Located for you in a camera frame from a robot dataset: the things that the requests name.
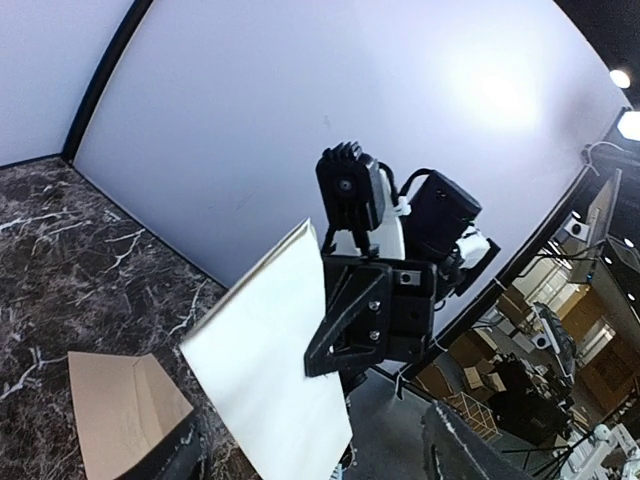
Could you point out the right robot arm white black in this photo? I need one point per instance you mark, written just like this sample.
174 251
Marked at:
440 229

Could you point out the brown paper envelope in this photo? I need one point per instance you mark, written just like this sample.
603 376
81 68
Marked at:
124 406

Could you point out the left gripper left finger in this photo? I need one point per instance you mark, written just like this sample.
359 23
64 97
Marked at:
178 456

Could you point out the black frame post left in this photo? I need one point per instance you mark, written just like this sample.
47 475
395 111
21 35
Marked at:
97 85

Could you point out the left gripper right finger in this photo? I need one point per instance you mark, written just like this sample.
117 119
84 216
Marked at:
452 450

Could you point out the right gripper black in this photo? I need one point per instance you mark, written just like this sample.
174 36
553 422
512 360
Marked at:
376 310

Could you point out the cream decorated letter paper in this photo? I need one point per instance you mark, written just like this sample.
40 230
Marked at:
247 353

